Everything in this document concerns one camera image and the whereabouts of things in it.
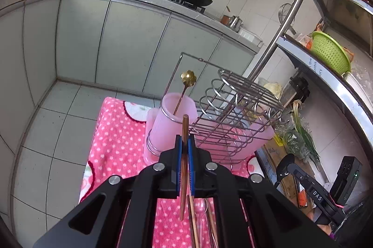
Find metal wire utensil rack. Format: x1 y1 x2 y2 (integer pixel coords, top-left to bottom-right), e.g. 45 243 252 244
159 52 287 171

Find white dish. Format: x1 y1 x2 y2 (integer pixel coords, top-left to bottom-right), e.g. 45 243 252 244
239 28 263 43

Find pink plastic cup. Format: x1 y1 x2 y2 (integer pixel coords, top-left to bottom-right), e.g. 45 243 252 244
245 115 276 155
144 92 199 166

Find steel kettle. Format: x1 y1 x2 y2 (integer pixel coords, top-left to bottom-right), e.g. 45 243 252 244
228 15 244 31

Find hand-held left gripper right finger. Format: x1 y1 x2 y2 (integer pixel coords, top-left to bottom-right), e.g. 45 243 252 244
188 134 340 248

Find green onions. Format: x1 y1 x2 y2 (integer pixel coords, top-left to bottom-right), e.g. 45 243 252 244
291 101 321 164

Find wire strainer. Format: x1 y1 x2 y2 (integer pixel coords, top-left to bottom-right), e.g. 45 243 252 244
278 3 293 24

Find person's right hand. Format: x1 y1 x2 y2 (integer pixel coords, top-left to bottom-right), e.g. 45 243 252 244
316 223 335 237

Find pink polka dot towel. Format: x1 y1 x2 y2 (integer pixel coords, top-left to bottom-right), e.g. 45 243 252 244
79 96 260 248

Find napa cabbage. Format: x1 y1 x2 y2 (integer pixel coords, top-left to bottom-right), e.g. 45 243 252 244
264 82 284 100

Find grey kitchen counter cabinet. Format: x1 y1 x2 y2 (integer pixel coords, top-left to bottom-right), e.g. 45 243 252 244
0 0 264 107

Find green plastic colander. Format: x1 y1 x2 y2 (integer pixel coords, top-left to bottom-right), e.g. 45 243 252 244
310 31 352 75

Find gold flower spoon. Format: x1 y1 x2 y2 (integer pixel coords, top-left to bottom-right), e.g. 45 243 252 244
173 70 197 116

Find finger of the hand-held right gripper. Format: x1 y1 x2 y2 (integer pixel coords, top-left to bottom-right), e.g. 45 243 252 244
275 154 296 187

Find plastic bag of greens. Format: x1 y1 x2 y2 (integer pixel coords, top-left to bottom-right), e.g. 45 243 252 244
274 117 311 161

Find clear plastic spoon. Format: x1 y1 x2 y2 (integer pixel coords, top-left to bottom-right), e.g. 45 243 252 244
194 198 208 248

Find cardboard sheet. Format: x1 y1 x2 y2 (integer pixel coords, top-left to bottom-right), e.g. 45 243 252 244
262 134 331 209

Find metal shelf rack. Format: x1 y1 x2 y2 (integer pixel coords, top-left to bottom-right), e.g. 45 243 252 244
248 0 373 208

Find brown wooden chopstick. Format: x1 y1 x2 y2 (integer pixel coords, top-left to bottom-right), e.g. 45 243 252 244
206 201 219 248
189 195 201 248
179 114 190 221

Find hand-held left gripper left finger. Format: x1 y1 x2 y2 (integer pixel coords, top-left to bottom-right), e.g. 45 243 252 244
32 134 184 248

